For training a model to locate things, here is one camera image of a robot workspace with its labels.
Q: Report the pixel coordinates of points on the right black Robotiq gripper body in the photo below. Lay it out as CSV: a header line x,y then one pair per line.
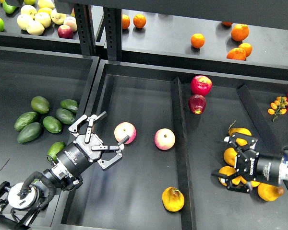
x,y
263,168

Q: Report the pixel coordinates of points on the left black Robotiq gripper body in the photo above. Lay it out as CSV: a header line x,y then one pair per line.
x,y
77,156

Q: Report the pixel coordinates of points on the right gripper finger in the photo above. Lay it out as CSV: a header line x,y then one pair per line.
x,y
245,153
242,188

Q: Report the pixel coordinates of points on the green avocado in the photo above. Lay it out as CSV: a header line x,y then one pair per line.
x,y
53,150

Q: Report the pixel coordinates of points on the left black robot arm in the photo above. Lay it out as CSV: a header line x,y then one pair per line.
x,y
21,203

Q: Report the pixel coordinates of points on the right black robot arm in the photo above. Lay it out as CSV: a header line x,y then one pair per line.
x,y
244,166

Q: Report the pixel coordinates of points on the yellow pear with stem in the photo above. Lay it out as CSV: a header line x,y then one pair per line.
x,y
241,130

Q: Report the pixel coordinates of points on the yellow pear hidden centre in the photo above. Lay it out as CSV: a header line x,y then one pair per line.
x,y
252,183

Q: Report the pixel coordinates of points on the avocado middle right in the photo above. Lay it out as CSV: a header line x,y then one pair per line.
x,y
65,116

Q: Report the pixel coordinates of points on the avocado centre small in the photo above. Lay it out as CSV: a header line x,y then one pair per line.
x,y
52,124

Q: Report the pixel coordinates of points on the avocado top right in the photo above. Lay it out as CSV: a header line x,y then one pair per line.
x,y
70,105

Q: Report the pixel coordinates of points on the avocado top left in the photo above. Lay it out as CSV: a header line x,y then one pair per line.
x,y
40,104

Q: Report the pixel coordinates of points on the avocado bottom long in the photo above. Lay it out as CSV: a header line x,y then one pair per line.
x,y
29,132

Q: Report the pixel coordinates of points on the avocado far left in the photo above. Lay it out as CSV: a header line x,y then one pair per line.
x,y
25,119

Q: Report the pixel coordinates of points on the pale yellow pear front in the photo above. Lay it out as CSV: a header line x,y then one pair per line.
x,y
35,28

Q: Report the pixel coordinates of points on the pale yellow pear right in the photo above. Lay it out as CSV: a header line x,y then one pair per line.
x,y
57,18

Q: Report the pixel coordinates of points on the pale yellow pear centre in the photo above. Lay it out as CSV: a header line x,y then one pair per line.
x,y
44,18

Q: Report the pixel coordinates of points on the pink apple left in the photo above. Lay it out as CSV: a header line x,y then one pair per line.
x,y
125,129

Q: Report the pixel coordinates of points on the pink apple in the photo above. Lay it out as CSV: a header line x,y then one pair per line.
x,y
125,129
164,139

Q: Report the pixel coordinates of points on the orange cherry tomato bunch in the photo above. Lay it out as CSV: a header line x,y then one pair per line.
x,y
278,107

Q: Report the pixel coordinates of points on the black bin divider centre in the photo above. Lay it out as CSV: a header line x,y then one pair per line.
x,y
187,214

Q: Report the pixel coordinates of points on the dark red apple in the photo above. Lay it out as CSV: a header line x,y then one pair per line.
x,y
197,104

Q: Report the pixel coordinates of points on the pink apple right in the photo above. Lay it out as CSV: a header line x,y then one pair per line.
x,y
164,139

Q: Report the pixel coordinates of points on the bright red apple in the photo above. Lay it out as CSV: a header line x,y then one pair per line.
x,y
201,85

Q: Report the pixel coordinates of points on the orange front right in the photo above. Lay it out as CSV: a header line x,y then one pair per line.
x,y
237,54

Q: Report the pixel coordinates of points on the orange small right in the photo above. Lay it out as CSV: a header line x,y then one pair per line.
x,y
247,48

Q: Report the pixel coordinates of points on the red apple on shelf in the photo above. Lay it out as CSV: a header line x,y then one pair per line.
x,y
65,31

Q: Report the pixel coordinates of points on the pale peach on shelf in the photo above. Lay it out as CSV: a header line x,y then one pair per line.
x,y
71,22

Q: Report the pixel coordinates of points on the large orange on shelf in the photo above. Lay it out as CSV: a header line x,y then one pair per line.
x,y
240,32

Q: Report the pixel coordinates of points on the orange on shelf centre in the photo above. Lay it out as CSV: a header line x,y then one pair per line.
x,y
197,40

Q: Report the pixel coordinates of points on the orange on shelf left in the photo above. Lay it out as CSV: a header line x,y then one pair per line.
x,y
139,21

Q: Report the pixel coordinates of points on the black metal shelf post left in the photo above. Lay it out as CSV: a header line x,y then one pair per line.
x,y
84,20

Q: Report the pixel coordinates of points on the black metal shelf post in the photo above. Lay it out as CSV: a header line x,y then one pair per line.
x,y
113,29
84,20

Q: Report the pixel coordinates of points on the orange half hidden by post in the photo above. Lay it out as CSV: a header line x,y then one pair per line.
x,y
125,21

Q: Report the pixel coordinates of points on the black metal shelf post right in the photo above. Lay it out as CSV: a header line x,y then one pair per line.
x,y
113,29

